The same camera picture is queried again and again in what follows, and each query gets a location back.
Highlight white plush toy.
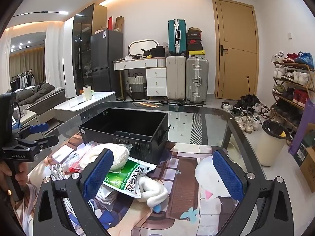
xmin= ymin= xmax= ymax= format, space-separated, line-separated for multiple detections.
xmin=137 ymin=176 xmax=168 ymax=213

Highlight wooden shoe rack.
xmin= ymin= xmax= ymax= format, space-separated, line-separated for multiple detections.
xmin=271 ymin=51 xmax=314 ymax=134

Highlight pile of shoes on floor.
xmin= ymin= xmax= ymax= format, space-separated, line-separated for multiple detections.
xmin=221 ymin=94 xmax=271 ymax=134

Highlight teal suitcase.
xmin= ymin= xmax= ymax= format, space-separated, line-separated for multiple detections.
xmin=168 ymin=19 xmax=187 ymax=56

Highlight black glass cabinet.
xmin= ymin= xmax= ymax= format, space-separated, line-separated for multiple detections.
xmin=72 ymin=3 xmax=107 ymax=95

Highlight white vanity desk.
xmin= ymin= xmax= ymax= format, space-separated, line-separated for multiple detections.
xmin=114 ymin=57 xmax=167 ymax=98

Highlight person left hand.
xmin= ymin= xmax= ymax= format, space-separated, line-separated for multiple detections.
xmin=0 ymin=161 xmax=30 ymax=187

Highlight stacked shoe boxes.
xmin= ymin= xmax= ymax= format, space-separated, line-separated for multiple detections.
xmin=186 ymin=27 xmax=206 ymax=59

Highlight white cup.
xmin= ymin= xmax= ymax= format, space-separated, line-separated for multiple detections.
xmin=83 ymin=86 xmax=92 ymax=101

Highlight white coffee table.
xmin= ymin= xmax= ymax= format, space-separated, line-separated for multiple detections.
xmin=53 ymin=92 xmax=116 ymax=122

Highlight wooden door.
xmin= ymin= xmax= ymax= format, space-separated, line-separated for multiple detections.
xmin=212 ymin=0 xmax=259 ymax=100

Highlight silver aluminium suitcase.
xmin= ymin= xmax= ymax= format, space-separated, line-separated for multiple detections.
xmin=186 ymin=58 xmax=209 ymax=104

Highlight beige suitcase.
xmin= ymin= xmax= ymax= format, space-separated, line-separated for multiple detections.
xmin=166 ymin=56 xmax=186 ymax=100

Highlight purple bag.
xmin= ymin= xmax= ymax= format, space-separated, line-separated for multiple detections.
xmin=288 ymin=99 xmax=314 ymax=156

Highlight woven laundry basket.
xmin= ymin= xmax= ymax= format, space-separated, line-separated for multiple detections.
xmin=128 ymin=73 xmax=146 ymax=100

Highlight white charging cable bundle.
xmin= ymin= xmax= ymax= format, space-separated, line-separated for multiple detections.
xmin=50 ymin=163 xmax=73 ymax=181

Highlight anime print desk mat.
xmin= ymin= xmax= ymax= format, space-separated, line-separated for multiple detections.
xmin=12 ymin=134 xmax=238 ymax=235

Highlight black cardboard storage box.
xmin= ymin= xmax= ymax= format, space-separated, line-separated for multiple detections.
xmin=79 ymin=108 xmax=170 ymax=165

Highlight green white medicine packet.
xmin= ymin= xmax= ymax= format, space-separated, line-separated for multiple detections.
xmin=103 ymin=157 xmax=157 ymax=199

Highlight grey sofa with blankets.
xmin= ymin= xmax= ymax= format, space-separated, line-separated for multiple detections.
xmin=14 ymin=83 xmax=66 ymax=116

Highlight black refrigerator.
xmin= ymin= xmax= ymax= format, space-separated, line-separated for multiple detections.
xmin=91 ymin=29 xmax=123 ymax=98

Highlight bagged white rope coil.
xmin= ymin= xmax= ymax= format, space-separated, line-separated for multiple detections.
xmin=81 ymin=142 xmax=133 ymax=173

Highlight red white printed packet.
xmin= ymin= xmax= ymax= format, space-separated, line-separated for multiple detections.
xmin=61 ymin=149 xmax=86 ymax=174

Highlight cardboard box on floor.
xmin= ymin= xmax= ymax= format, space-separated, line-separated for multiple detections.
xmin=294 ymin=124 xmax=315 ymax=193

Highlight oval vanity mirror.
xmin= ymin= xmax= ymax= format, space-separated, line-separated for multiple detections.
xmin=128 ymin=39 xmax=160 ymax=56

